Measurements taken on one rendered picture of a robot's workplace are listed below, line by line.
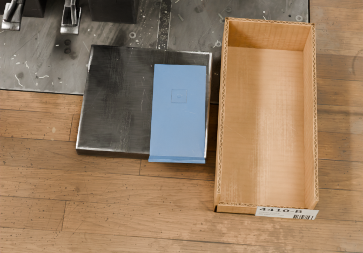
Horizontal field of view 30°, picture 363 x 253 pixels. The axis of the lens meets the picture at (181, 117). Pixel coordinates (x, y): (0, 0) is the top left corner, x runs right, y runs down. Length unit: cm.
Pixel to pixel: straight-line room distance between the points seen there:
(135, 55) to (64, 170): 19
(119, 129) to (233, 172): 16
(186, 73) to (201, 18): 11
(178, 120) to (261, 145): 11
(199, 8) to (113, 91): 19
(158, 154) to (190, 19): 23
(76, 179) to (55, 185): 3
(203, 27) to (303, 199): 29
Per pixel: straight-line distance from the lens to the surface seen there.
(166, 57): 94
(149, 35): 98
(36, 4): 99
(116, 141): 88
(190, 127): 88
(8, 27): 91
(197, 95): 91
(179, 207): 87
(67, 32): 90
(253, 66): 96
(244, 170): 89
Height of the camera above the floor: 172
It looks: 64 degrees down
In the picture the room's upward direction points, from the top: 2 degrees clockwise
